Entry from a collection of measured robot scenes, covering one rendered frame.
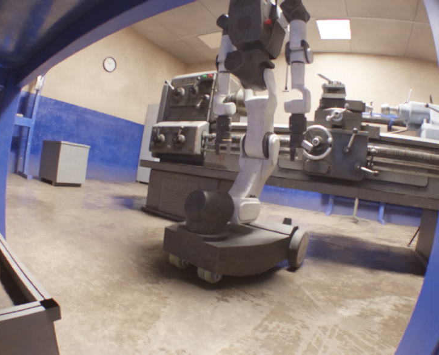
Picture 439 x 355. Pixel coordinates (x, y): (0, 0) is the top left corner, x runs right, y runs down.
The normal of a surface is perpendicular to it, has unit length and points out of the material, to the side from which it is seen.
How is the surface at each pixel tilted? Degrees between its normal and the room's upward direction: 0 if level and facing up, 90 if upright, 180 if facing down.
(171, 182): 90
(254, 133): 86
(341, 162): 90
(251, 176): 60
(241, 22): 105
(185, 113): 90
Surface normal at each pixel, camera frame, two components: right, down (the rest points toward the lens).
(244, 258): 0.54, 0.08
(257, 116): -0.62, 0.10
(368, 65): -0.49, -0.07
